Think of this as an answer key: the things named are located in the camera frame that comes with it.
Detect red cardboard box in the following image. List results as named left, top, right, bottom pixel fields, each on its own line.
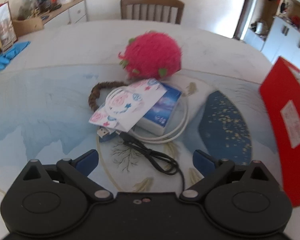
left=259, top=57, right=300, bottom=207

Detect blue and white box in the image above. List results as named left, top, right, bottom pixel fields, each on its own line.
left=136, top=83, right=181, bottom=137

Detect brown braided cord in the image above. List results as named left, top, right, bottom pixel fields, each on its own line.
left=88, top=80, right=127, bottom=112

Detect wooden slat-back chair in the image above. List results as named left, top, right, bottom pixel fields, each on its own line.
left=120, top=0, right=185, bottom=24

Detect black usb cable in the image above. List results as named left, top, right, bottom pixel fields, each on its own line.
left=97, top=127, right=186, bottom=193

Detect blue patterned table mat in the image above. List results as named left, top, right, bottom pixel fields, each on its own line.
left=0, top=66, right=282, bottom=193

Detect pink fluffy strawberry plush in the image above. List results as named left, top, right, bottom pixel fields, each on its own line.
left=118, top=31, right=182, bottom=79

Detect floral fabric pouch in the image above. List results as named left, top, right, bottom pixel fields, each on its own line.
left=89, top=78, right=166, bottom=132

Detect white sideboard cabinet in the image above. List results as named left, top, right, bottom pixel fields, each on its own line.
left=41, top=0, right=88, bottom=29

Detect blue cloth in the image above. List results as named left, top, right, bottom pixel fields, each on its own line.
left=0, top=41, right=31, bottom=71

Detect cardboard box with clutter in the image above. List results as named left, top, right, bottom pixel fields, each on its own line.
left=12, top=0, right=44, bottom=38

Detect white coiled cable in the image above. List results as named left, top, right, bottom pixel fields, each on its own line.
left=105, top=83, right=190, bottom=144

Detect white wall cabinets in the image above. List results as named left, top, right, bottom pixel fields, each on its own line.
left=243, top=0, right=300, bottom=69

